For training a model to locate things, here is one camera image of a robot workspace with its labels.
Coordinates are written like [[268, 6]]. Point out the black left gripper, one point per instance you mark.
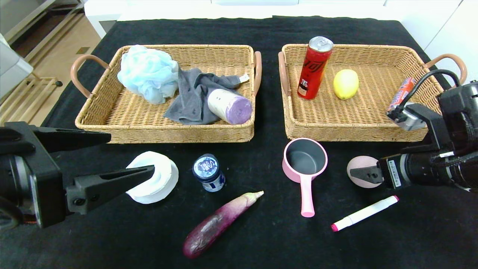
[[44, 183]]

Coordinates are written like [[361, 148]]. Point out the purple garbage bag roll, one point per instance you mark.
[[227, 106]]

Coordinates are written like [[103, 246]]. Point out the wicker basket with food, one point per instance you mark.
[[336, 119]]

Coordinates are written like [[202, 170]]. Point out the red wrapped sausage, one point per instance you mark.
[[401, 93]]

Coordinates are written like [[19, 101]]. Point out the light blue bath pouf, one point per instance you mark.
[[149, 74]]

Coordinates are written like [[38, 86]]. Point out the purple eggplant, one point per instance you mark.
[[213, 228]]

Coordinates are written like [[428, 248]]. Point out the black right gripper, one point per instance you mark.
[[393, 172]]

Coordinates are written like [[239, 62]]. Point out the white marker with pink caps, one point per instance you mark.
[[364, 213]]

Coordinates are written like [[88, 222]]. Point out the white desk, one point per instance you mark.
[[104, 11]]

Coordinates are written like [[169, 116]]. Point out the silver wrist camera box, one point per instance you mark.
[[410, 117]]

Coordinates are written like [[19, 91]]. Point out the wicker basket with bath items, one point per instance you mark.
[[142, 112]]

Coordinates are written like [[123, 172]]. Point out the pink saucepan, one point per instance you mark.
[[307, 198]]

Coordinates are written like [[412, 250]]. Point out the yellow lemon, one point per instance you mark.
[[345, 84]]

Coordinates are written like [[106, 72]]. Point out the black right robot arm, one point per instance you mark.
[[463, 119]]

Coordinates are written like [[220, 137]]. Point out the wooden rack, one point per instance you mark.
[[43, 79]]

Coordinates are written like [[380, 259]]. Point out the blue lidded gum jar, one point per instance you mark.
[[208, 172]]

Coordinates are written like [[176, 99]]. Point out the grey cloth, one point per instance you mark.
[[190, 101]]

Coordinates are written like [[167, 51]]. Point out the black table cloth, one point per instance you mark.
[[261, 239]]

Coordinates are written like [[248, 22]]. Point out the red drink can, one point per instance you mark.
[[313, 71]]

